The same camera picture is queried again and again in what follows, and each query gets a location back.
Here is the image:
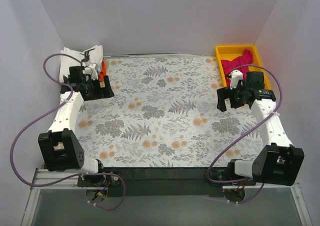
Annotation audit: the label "white t shirt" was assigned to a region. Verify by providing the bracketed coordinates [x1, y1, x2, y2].
[59, 45, 104, 82]

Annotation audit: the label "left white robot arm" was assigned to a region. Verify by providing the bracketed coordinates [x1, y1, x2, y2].
[38, 64, 114, 186]

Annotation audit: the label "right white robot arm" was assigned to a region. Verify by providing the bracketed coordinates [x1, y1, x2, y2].
[217, 70, 305, 186]

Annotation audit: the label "folded orange t shirt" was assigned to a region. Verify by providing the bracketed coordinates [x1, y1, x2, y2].
[98, 60, 107, 83]

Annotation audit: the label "magenta t shirt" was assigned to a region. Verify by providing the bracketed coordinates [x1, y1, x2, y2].
[221, 49, 254, 86]

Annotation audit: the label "yellow plastic bin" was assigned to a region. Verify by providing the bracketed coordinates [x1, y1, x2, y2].
[215, 45, 271, 89]

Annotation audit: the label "floral patterned table mat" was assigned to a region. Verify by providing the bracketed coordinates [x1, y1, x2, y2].
[75, 57, 263, 167]

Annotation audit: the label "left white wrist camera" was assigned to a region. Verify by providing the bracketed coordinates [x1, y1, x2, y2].
[82, 63, 99, 80]

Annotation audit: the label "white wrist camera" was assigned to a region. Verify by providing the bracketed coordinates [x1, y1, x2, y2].
[226, 70, 243, 90]
[82, 63, 99, 80]

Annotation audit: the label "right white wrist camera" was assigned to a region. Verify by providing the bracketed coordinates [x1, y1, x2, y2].
[226, 70, 243, 90]

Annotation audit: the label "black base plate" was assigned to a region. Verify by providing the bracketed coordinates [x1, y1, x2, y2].
[77, 166, 257, 198]

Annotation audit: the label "aluminium frame rail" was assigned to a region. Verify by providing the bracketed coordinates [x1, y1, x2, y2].
[21, 168, 312, 225]

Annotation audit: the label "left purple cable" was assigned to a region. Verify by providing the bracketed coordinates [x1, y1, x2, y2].
[9, 54, 126, 211]

